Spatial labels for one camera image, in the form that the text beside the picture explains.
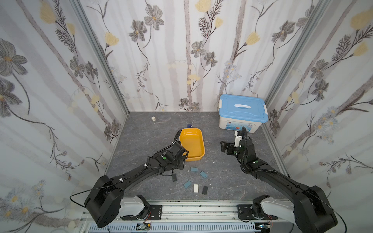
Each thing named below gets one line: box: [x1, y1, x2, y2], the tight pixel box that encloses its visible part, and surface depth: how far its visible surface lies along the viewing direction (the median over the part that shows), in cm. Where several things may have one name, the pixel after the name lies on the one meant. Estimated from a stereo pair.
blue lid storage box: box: [218, 94, 269, 134], surface depth 103 cm
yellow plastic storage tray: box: [179, 127, 206, 162], surface depth 101 cm
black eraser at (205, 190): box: [202, 185, 209, 195], surface depth 84 cm
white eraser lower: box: [193, 183, 199, 193], surface depth 84 cm
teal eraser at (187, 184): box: [183, 180, 192, 189], surface depth 86 cm
